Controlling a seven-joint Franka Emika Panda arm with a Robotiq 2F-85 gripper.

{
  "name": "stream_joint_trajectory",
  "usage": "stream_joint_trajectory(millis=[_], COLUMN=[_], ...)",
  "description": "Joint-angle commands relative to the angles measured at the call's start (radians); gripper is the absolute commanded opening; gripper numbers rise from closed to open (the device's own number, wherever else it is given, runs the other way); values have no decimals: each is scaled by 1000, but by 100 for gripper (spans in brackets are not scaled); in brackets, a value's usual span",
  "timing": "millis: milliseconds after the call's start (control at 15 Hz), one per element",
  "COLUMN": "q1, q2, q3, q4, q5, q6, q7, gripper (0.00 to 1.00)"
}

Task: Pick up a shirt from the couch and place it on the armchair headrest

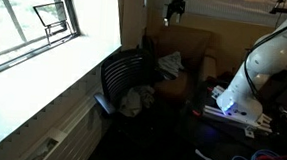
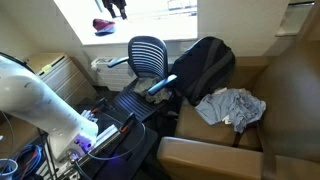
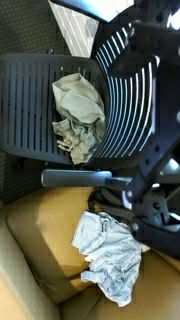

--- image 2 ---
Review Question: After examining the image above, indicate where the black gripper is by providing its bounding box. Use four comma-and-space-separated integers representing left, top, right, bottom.
101, 0, 128, 20

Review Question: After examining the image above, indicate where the blue striped shirt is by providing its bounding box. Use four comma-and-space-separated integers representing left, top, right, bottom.
194, 87, 267, 134

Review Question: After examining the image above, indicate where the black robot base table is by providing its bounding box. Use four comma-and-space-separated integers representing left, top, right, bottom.
71, 96, 159, 180

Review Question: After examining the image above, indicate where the tan leather couch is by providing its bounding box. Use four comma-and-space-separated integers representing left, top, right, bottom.
156, 39, 320, 180

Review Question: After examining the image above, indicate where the maroon cap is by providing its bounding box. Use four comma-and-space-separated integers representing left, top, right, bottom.
92, 18, 117, 37

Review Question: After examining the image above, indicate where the dark blue mesh office chair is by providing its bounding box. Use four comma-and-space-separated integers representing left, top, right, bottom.
107, 35, 178, 123

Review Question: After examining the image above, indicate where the white radiator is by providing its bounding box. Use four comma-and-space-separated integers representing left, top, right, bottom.
90, 55, 141, 92

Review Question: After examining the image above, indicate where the grey crumpled cloth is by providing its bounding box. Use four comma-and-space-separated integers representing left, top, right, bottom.
133, 76, 173, 104

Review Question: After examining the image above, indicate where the beige drawer cabinet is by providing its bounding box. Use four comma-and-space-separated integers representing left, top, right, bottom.
24, 53, 98, 107

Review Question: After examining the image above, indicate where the yellow sticky note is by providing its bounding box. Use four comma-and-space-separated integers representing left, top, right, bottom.
40, 63, 54, 74

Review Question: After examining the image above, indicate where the black orange clamp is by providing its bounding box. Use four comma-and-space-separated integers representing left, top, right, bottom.
119, 112, 137, 134
90, 97, 109, 116

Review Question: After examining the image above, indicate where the black backpack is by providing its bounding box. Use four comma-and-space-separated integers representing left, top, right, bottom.
168, 35, 236, 107

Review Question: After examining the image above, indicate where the white cup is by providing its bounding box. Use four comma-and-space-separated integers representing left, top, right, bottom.
0, 158, 19, 180

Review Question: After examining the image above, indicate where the silver aluminium rail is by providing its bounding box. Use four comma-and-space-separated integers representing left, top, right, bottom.
81, 109, 123, 151

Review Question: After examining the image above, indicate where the thin white cable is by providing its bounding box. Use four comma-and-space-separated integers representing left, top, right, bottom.
87, 122, 147, 162

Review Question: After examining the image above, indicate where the blue cable bundle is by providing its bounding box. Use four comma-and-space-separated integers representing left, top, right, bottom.
9, 143, 44, 180

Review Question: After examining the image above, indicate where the brown backpack strap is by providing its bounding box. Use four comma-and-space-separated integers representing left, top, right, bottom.
232, 121, 278, 180

